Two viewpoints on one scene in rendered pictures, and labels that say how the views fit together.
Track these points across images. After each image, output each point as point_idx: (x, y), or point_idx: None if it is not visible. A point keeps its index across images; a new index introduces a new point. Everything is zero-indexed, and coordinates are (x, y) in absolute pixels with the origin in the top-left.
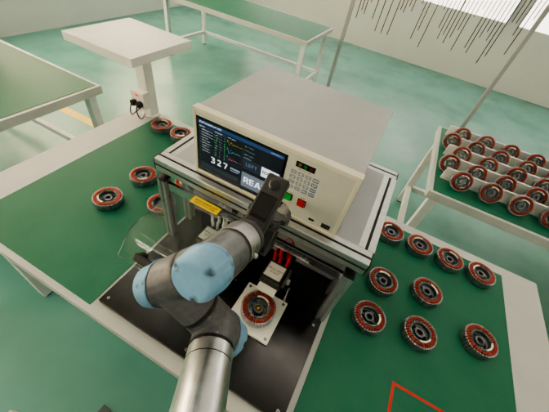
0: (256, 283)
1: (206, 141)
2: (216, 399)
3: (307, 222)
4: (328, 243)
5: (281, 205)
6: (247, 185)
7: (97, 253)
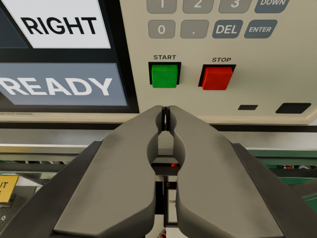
0: (155, 208)
1: None
2: None
3: (235, 117)
4: (311, 144)
5: (179, 134)
6: (33, 98)
7: None
